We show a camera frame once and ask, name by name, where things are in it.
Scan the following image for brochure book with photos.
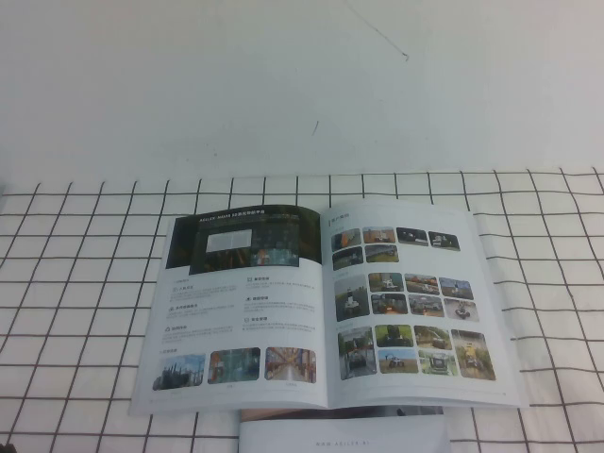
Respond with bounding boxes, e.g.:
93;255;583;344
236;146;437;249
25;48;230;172
127;203;530;417

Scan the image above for white closed brochure booklet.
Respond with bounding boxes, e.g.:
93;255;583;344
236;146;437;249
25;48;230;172
238;404;452;453

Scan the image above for white black-grid tablecloth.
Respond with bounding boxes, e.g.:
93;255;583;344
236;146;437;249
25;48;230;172
0;167;604;453

